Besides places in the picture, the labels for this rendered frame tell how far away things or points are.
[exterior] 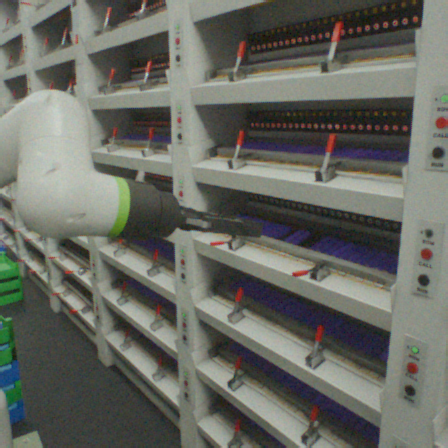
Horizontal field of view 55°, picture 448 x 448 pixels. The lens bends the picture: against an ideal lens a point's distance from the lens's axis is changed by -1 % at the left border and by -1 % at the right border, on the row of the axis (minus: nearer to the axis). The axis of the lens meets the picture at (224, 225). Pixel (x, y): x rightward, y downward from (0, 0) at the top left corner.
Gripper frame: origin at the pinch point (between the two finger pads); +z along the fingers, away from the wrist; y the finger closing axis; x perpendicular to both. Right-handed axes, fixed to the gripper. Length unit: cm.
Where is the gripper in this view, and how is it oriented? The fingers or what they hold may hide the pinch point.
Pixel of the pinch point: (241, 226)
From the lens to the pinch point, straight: 81.9
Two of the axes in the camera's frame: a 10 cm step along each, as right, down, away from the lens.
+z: 7.6, 1.1, 6.5
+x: -2.1, 9.8, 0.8
